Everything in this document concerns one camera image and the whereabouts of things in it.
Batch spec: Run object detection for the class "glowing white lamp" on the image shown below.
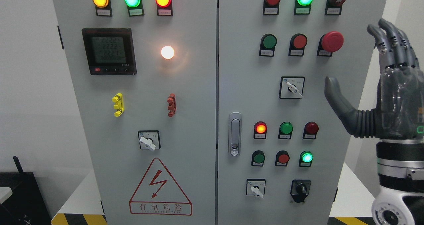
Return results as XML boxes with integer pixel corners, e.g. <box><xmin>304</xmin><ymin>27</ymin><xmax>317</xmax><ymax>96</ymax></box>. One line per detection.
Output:
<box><xmin>161</xmin><ymin>45</ymin><xmax>175</xmax><ymax>60</ymax></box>

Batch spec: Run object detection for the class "gray electrical cabinet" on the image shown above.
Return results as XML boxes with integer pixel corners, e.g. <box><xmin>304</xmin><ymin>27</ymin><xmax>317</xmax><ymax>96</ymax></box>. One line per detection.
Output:
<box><xmin>53</xmin><ymin>0</ymin><xmax>386</xmax><ymax>225</ymax></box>

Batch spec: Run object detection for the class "black digital power meter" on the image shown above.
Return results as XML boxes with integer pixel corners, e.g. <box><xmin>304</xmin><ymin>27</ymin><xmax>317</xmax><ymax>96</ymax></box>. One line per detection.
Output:
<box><xmin>82</xmin><ymin>28</ymin><xmax>137</xmax><ymax>75</ymax></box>

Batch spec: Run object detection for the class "gray rotary switch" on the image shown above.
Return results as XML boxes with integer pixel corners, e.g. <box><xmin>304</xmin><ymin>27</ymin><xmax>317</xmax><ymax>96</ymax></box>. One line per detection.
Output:
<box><xmin>279</xmin><ymin>76</ymin><xmax>305</xmax><ymax>99</ymax></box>
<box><xmin>246</xmin><ymin>179</ymin><xmax>266</xmax><ymax>199</ymax></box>

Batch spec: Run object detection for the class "yellow terminal connector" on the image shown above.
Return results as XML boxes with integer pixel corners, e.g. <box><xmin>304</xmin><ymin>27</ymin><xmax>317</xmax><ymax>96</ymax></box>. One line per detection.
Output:
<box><xmin>112</xmin><ymin>93</ymin><xmax>125</xmax><ymax>117</ymax></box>

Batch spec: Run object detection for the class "silver door handle lock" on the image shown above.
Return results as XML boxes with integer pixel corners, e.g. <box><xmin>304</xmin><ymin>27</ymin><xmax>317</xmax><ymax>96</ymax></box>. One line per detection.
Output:
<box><xmin>228</xmin><ymin>112</ymin><xmax>242</xmax><ymax>156</ymax></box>

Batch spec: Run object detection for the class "upper green push button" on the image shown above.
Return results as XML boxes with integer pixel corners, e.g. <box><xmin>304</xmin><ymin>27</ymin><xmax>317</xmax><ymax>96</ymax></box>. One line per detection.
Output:
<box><xmin>261</xmin><ymin>34</ymin><xmax>277</xmax><ymax>49</ymax></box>

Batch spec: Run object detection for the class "red push button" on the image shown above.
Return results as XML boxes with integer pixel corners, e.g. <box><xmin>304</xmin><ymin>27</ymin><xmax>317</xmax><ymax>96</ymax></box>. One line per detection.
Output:
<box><xmin>276</xmin><ymin>151</ymin><xmax>290</xmax><ymax>166</ymax></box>
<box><xmin>291</xmin><ymin>33</ymin><xmax>307</xmax><ymax>50</ymax></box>

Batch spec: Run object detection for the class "red electric hazard sticker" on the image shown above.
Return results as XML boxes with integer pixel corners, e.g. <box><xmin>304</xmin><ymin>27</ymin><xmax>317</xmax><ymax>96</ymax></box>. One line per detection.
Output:
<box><xmin>129</xmin><ymin>158</ymin><xmax>192</xmax><ymax>216</ymax></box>

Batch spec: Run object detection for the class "left door gray switch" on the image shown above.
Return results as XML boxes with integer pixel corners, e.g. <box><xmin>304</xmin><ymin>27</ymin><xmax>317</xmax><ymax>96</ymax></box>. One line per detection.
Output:
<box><xmin>138</xmin><ymin>130</ymin><xmax>161</xmax><ymax>151</ymax></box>

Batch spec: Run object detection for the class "lit green push button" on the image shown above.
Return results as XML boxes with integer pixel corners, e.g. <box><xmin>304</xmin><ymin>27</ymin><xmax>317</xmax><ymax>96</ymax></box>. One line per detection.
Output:
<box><xmin>299</xmin><ymin>151</ymin><xmax>314</xmax><ymax>165</ymax></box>

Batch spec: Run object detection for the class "lower red push button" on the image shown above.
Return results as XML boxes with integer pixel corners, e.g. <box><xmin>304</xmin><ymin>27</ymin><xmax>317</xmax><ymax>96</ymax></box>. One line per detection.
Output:
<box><xmin>276</xmin><ymin>151</ymin><xmax>290</xmax><ymax>166</ymax></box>

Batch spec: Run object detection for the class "red emergency stop button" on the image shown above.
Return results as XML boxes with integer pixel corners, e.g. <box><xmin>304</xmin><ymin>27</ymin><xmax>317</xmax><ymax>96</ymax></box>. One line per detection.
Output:
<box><xmin>321</xmin><ymin>31</ymin><xmax>344</xmax><ymax>53</ymax></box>

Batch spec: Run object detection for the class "black box with antenna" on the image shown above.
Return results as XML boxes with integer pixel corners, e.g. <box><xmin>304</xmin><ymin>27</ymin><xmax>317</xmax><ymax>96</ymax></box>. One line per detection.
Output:
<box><xmin>0</xmin><ymin>156</ymin><xmax>51</xmax><ymax>225</ymax></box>

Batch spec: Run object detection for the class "upper red push button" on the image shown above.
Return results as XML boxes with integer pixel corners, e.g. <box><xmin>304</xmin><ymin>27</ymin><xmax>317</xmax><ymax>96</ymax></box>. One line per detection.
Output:
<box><xmin>291</xmin><ymin>33</ymin><xmax>307</xmax><ymax>50</ymax></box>

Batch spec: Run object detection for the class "gray robotic hand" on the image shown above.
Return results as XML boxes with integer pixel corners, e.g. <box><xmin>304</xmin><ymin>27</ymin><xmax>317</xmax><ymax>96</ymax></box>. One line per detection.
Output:
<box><xmin>325</xmin><ymin>19</ymin><xmax>424</xmax><ymax>140</ymax></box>

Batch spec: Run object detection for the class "dark red indicator light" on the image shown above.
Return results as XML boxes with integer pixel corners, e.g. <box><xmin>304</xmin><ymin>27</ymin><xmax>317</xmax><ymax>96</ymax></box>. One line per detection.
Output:
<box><xmin>304</xmin><ymin>121</ymin><xmax>319</xmax><ymax>135</ymax></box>

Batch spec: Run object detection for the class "lower green push button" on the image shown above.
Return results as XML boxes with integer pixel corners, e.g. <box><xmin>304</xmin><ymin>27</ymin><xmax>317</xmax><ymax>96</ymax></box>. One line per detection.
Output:
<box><xmin>252</xmin><ymin>151</ymin><xmax>265</xmax><ymax>166</ymax></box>

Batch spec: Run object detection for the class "red terminal connector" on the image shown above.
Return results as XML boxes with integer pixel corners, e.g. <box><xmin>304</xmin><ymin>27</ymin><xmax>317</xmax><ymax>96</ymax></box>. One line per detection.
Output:
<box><xmin>167</xmin><ymin>93</ymin><xmax>176</xmax><ymax>117</ymax></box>

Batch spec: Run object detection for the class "middle green indicator light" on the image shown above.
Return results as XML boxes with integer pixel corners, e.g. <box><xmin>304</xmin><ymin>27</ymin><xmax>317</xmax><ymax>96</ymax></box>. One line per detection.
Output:
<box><xmin>280</xmin><ymin>121</ymin><xmax>293</xmax><ymax>135</ymax></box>

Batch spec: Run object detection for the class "black rotary switch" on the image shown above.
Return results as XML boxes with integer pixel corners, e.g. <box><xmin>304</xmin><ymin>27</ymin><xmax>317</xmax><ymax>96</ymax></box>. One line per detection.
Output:
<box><xmin>290</xmin><ymin>179</ymin><xmax>311</xmax><ymax>203</ymax></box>

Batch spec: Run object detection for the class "lit red indicator light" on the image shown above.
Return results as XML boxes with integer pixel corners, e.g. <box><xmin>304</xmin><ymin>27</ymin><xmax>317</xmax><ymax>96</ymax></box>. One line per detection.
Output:
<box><xmin>254</xmin><ymin>121</ymin><xmax>267</xmax><ymax>134</ymax></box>

